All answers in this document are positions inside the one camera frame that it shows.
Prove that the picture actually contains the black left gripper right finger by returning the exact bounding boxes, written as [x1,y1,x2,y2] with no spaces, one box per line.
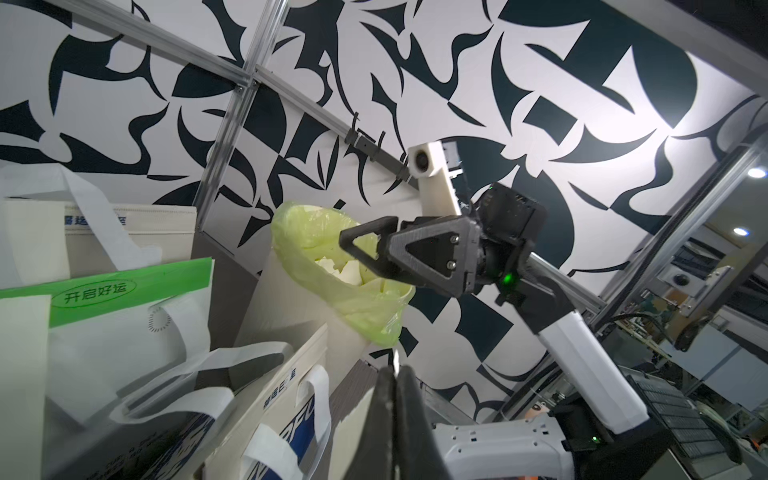
[395,365,451,480]

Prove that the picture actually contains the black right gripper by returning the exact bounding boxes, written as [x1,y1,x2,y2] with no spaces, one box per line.
[339,216,498,297]

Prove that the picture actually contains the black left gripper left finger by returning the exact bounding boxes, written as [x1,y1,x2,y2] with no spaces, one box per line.
[344,367,396,480]

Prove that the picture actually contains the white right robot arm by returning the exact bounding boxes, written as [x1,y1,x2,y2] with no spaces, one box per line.
[339,183,673,479]

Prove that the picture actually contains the green plastic bin liner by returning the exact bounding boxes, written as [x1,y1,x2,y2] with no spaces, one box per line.
[271,202,415,347]

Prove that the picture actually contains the torn paper pieces in bin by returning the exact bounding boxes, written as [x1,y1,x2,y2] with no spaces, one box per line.
[315,257,363,286]

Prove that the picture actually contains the blue white front right bag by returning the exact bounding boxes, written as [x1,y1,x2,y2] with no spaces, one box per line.
[196,326,340,479]

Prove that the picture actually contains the white round trash bin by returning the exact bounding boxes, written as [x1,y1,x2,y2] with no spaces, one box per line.
[235,253,370,391]

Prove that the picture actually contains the green white middle bag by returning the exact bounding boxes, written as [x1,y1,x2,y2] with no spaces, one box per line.
[1,258,292,479]

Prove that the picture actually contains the white blue back right bag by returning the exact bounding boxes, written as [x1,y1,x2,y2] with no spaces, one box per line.
[1,164,197,289]

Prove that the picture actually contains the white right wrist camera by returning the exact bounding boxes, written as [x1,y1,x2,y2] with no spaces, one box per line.
[408,141,461,217]

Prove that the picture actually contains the black wall hook rail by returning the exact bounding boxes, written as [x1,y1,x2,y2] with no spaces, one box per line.
[344,129,418,189]

